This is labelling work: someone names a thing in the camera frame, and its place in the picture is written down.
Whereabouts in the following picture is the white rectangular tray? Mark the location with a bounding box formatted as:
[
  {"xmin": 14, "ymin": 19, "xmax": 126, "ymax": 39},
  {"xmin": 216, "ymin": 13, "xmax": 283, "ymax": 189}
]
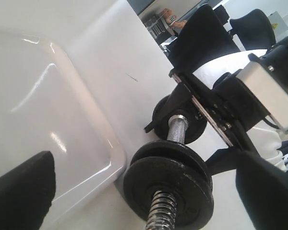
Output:
[{"xmin": 0, "ymin": 30, "xmax": 128, "ymax": 230}]

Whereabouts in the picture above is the black office chair near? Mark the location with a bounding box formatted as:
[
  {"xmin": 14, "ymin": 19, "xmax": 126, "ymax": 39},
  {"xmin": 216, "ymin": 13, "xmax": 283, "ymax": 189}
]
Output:
[{"xmin": 162, "ymin": 4, "xmax": 240, "ymax": 70}]

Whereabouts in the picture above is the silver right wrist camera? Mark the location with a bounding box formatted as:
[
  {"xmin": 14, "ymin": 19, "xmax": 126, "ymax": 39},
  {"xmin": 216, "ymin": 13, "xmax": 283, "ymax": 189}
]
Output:
[{"xmin": 237, "ymin": 53, "xmax": 288, "ymax": 133}]

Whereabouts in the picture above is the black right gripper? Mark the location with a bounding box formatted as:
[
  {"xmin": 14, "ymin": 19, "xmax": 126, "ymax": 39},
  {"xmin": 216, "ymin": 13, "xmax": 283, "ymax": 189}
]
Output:
[{"xmin": 144, "ymin": 69, "xmax": 269, "ymax": 176}]

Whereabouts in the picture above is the black plate left on bar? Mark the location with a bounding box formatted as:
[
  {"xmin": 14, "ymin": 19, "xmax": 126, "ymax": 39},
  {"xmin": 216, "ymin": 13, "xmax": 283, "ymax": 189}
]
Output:
[{"xmin": 130, "ymin": 140, "xmax": 213, "ymax": 187}]

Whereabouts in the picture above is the black plate right on bar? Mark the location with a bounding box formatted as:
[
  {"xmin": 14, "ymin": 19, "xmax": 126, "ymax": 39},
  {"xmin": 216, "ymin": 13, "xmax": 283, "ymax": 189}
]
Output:
[{"xmin": 153, "ymin": 100, "xmax": 207, "ymax": 145}]

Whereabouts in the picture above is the black office chair far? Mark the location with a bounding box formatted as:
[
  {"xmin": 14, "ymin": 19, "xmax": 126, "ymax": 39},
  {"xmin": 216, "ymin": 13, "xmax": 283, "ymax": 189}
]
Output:
[{"xmin": 229, "ymin": 9, "xmax": 276, "ymax": 50}]

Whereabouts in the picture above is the black office chair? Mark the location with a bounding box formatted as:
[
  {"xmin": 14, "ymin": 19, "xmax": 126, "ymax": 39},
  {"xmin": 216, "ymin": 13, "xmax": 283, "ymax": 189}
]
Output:
[
  {"xmin": 162, "ymin": 4, "xmax": 240, "ymax": 70},
  {"xmin": 229, "ymin": 9, "xmax": 276, "ymax": 50}
]

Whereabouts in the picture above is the brown teddy bear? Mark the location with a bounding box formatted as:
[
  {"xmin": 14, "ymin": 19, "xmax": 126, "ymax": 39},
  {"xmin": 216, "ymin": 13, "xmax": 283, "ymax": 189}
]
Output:
[{"xmin": 161, "ymin": 8, "xmax": 187, "ymax": 29}]

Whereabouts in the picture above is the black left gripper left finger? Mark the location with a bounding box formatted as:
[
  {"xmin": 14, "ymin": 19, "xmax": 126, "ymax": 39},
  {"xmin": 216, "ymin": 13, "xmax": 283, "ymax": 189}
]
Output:
[{"xmin": 0, "ymin": 151, "xmax": 56, "ymax": 230}]

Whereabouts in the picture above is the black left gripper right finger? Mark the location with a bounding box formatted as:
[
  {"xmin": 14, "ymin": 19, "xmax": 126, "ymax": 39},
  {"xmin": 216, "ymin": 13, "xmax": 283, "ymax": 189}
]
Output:
[{"xmin": 236, "ymin": 151, "xmax": 288, "ymax": 230}]

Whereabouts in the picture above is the black plate on bar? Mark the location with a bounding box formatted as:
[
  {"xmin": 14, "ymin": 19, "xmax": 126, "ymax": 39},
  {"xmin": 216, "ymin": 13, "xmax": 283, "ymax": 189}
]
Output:
[
  {"xmin": 130, "ymin": 140, "xmax": 213, "ymax": 187},
  {"xmin": 153, "ymin": 100, "xmax": 207, "ymax": 145}
]

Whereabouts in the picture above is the grey cabinet with warning sticker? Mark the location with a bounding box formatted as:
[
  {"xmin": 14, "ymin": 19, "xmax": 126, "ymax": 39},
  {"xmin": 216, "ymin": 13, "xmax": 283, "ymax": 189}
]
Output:
[{"xmin": 268, "ymin": 11, "xmax": 288, "ymax": 40}]

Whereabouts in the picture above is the black weight plate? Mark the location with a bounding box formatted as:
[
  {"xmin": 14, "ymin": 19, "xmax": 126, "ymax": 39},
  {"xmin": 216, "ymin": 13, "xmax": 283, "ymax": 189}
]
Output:
[{"xmin": 123, "ymin": 157, "xmax": 214, "ymax": 230}]

